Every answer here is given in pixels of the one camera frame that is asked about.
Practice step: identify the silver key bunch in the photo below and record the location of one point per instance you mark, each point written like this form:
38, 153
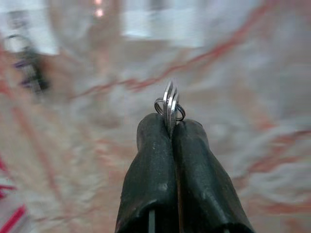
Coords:
170, 106

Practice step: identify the marble pattern red edged table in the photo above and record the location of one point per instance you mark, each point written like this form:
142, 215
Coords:
230, 102

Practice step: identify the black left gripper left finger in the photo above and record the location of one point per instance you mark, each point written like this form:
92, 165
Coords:
150, 174

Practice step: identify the dark headed key bunch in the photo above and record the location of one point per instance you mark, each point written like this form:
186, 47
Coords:
36, 72

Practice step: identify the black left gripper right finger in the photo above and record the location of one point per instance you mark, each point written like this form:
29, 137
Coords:
201, 179

